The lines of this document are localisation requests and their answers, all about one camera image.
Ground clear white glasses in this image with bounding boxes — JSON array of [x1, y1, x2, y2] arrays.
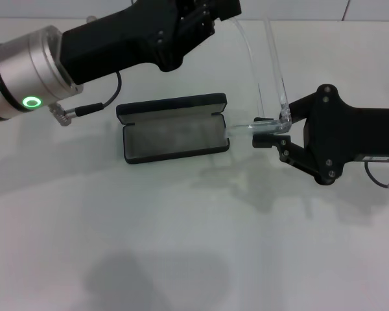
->
[[224, 16, 293, 139]]

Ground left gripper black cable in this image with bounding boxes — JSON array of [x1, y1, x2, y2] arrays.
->
[[47, 70, 123, 128]]

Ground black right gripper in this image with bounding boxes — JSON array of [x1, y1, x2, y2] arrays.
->
[[252, 83, 389, 187]]

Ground black glasses case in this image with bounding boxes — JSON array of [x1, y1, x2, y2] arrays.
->
[[115, 92, 231, 165]]

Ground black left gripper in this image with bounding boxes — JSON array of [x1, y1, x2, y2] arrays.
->
[[59, 0, 217, 85]]

